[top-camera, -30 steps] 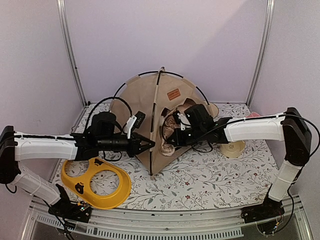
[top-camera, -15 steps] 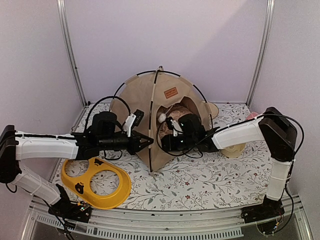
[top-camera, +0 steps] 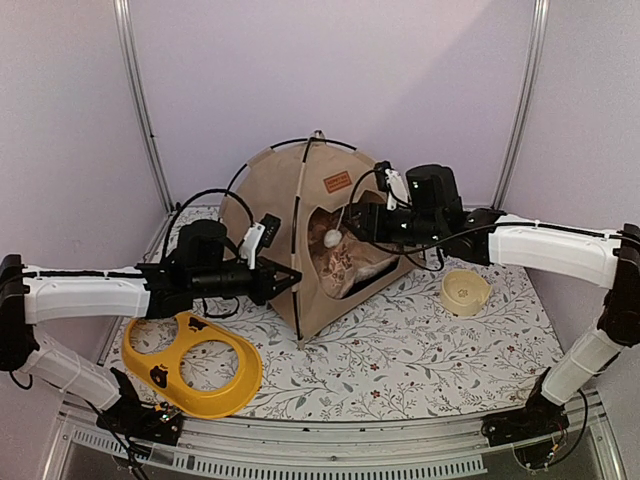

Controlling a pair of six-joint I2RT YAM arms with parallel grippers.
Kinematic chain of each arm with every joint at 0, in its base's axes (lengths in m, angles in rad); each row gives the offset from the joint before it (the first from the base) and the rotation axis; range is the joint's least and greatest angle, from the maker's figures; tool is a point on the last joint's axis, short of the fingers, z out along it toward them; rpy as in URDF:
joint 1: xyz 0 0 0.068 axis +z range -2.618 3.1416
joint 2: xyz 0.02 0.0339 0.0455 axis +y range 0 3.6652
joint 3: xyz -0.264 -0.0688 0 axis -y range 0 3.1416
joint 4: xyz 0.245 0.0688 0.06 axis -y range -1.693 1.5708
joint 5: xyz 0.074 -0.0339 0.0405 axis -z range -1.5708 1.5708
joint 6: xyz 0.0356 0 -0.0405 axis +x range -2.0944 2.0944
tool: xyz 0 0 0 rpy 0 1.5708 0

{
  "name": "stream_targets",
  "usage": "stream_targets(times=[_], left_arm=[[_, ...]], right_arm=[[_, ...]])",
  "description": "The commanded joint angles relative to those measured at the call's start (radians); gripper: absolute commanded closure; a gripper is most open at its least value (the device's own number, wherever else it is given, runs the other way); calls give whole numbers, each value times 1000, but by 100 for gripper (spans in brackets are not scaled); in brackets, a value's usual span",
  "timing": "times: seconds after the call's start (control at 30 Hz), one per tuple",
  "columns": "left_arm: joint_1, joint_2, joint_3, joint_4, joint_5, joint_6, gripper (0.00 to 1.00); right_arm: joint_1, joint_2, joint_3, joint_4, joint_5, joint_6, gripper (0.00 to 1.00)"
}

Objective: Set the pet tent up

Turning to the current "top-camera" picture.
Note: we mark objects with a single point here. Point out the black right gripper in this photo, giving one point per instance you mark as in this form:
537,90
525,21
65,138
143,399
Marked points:
372,228

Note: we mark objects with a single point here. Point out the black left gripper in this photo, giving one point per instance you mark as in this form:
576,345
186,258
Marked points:
265,288

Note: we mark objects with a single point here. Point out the white fluffy cushion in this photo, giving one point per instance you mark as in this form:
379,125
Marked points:
348,265

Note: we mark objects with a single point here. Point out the black tent pole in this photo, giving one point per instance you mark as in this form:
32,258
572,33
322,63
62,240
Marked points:
271,179
296,230

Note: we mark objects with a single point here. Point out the beige fabric pet tent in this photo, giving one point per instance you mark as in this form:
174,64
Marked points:
317,309

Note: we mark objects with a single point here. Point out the cream ceramic pet bowl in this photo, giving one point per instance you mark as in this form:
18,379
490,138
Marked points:
464,293

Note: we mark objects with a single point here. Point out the yellow double bowl holder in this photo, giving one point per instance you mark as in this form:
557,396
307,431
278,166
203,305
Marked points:
204,370

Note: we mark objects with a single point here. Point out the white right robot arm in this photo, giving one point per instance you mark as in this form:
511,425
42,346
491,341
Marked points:
424,210

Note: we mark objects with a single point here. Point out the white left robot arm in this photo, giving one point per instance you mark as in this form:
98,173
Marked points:
204,264

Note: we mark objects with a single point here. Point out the white pompom toy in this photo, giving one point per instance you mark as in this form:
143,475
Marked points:
333,236

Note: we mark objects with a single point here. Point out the floral patterned table mat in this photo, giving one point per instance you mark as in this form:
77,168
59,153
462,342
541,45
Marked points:
400,354

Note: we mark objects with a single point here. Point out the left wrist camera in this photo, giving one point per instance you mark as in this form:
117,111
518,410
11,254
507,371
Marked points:
260,235

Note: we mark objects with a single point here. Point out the aluminium front rail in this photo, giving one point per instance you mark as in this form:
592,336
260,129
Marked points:
437,448

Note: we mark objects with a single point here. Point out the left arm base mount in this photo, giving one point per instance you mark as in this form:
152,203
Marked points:
130,417

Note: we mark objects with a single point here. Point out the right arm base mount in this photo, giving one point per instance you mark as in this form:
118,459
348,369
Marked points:
537,417

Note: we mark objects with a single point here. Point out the right aluminium frame post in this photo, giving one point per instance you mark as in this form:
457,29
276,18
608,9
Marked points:
531,69

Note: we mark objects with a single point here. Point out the aluminium frame post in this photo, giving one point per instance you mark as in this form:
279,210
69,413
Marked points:
531,69
124,27

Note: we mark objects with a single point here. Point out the left aluminium frame post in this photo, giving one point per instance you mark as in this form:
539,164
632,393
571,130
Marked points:
124,27

